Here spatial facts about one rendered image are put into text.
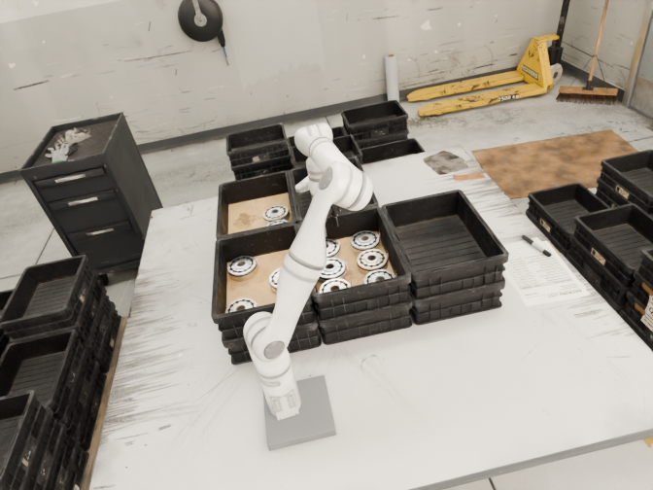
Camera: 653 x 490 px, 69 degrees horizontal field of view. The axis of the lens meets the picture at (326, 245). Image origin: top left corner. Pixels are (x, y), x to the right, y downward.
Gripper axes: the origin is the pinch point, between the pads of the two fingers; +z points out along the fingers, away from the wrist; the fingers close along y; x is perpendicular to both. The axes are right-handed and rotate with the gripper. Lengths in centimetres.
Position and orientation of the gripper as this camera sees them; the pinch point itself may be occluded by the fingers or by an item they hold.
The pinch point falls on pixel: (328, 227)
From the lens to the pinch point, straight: 150.5
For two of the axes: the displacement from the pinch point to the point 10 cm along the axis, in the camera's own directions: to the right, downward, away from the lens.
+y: 5.8, -5.7, 5.8
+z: 1.4, 7.8, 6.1
